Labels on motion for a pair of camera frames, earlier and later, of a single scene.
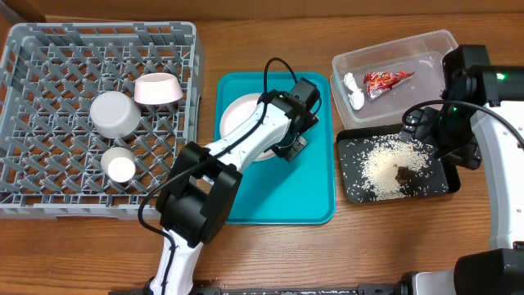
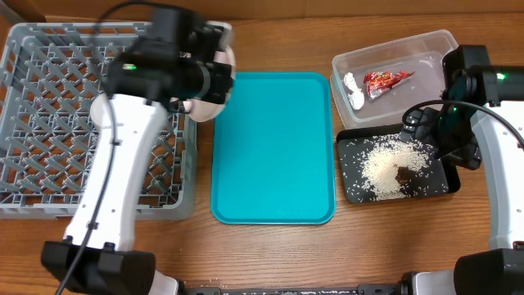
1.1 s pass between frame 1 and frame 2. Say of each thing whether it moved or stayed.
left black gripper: moved
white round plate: moved
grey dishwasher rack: stayed
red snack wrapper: stayed
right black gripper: stayed
